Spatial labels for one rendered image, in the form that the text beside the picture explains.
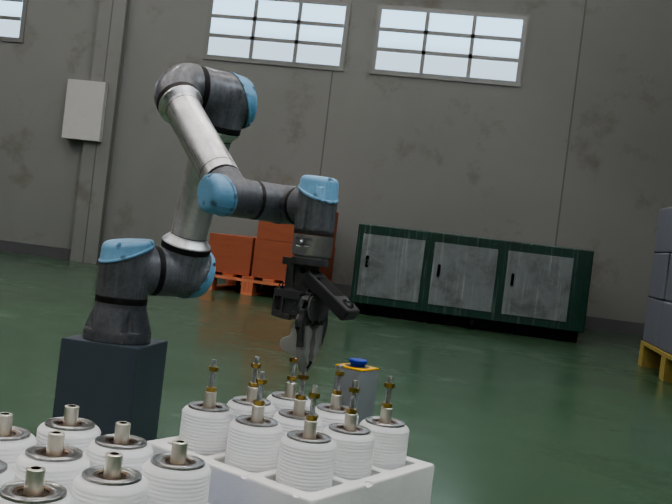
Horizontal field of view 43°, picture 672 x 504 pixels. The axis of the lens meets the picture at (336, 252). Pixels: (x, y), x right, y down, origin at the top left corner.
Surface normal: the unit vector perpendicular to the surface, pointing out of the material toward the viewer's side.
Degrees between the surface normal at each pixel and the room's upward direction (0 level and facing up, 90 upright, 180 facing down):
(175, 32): 90
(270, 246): 90
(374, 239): 90
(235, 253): 90
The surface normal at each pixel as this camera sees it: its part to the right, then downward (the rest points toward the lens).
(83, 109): -0.16, 0.00
